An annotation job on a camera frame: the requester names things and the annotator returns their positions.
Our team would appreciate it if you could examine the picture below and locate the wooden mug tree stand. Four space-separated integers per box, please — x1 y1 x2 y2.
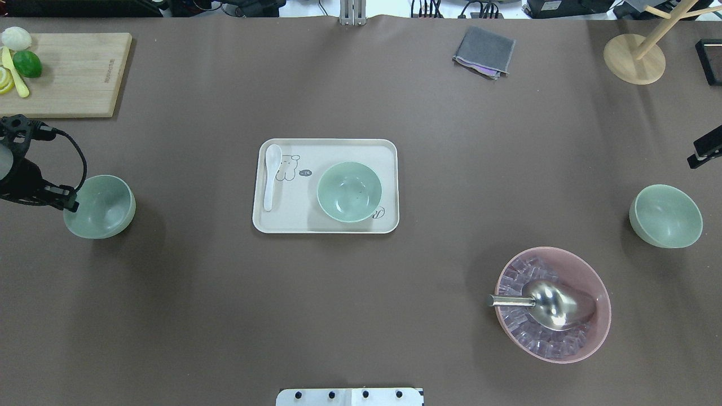
603 1 721 85

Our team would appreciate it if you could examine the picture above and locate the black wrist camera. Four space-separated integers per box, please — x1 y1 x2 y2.
1 114 59 158

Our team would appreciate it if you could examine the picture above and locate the grey folded cloth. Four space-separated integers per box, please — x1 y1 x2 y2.
453 27 516 80

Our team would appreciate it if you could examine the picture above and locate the white camera pole stand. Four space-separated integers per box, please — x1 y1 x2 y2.
275 386 425 405

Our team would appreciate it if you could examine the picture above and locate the green lime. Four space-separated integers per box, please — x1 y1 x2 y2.
12 50 43 78

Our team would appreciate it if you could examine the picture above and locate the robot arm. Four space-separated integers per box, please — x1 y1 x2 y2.
1 145 80 213

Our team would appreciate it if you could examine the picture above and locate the white ceramic spoon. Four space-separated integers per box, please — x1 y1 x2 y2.
263 144 282 211

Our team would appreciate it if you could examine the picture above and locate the beige serving tray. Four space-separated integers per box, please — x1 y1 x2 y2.
252 138 400 233

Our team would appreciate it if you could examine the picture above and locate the green bowl on tray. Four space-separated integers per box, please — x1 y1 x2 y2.
315 161 382 223

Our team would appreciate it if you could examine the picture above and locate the aluminium frame post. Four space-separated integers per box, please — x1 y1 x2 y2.
340 0 367 26

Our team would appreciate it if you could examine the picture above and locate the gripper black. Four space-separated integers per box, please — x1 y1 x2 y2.
1 158 79 213

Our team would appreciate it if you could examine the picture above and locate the metal ice scoop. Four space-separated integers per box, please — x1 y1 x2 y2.
486 279 596 331

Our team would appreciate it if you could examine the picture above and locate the lemon slice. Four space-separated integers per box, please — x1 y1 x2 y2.
0 66 15 95

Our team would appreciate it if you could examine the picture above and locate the white garlic bulb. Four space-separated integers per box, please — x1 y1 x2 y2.
2 26 33 51

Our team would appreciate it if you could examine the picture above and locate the yellow plastic knife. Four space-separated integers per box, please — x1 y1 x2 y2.
2 46 29 98

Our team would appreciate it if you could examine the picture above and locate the pink bowl with ice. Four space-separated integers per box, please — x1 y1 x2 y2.
494 246 611 364

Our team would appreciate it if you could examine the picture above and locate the wooden cutting board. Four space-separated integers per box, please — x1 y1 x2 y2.
1 33 132 118

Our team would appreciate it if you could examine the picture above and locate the green bowl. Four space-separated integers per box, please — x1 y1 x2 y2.
628 183 703 249
63 175 137 239
315 161 382 223

